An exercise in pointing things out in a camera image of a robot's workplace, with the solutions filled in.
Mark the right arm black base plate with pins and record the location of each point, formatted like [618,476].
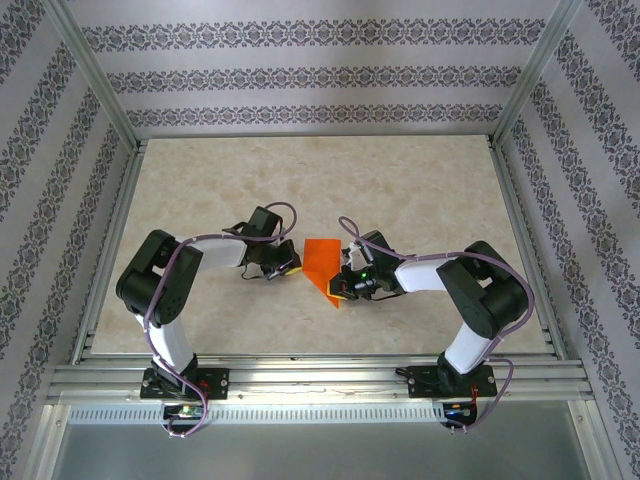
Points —
[420,382]

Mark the grey metal panel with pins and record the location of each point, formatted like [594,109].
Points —
[320,450]

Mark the aluminium frame post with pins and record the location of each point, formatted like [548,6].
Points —
[537,70]
[95,75]

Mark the aluminium side rail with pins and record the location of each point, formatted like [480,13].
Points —
[111,250]
[527,250]

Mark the aluminium mounting rail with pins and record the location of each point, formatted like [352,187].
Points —
[320,380]

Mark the orange paper sheet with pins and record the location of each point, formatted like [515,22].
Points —
[322,257]

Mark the aluminium frame beam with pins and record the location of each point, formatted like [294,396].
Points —
[42,445]
[595,440]

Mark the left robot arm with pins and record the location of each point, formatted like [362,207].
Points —
[220,252]

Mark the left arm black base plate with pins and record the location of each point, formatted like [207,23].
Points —
[217,382]

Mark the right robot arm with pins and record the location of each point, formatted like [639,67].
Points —
[420,277]

